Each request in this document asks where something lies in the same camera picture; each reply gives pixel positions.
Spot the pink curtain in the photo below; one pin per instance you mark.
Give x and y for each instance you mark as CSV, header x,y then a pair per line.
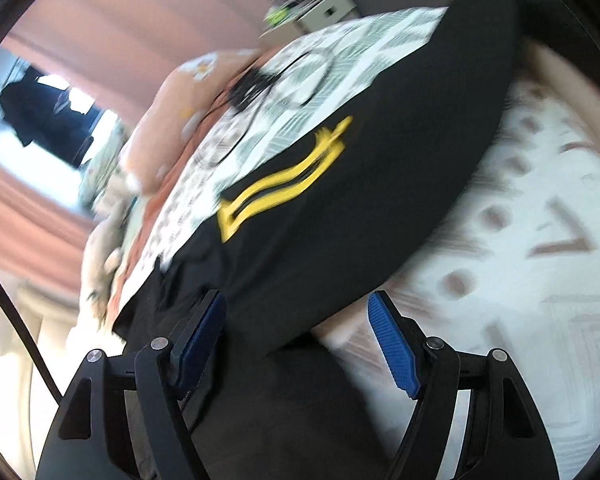
x,y
130,25
25,220

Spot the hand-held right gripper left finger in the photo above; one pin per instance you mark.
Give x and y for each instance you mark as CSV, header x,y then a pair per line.
x,y
202,340

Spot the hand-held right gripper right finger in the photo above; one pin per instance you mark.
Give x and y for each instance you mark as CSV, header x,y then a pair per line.
x,y
392,345

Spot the grey plush toy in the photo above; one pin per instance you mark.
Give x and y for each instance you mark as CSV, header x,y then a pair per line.
x,y
100,260

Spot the crumpled light blanket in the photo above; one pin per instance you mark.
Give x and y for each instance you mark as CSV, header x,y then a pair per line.
x,y
100,160

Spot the green object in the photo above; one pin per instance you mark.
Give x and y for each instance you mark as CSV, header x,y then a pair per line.
x,y
277,14

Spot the peach printed pillow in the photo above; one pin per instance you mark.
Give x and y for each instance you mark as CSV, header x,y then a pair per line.
x,y
165,120

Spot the patterned white green bedspread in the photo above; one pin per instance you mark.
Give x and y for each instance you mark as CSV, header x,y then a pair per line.
x,y
152,210

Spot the white patterned bed cover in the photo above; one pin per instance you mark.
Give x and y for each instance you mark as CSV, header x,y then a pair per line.
x,y
530,310

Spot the black shirt with yellow print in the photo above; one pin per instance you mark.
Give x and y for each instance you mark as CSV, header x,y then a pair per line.
x,y
355,210

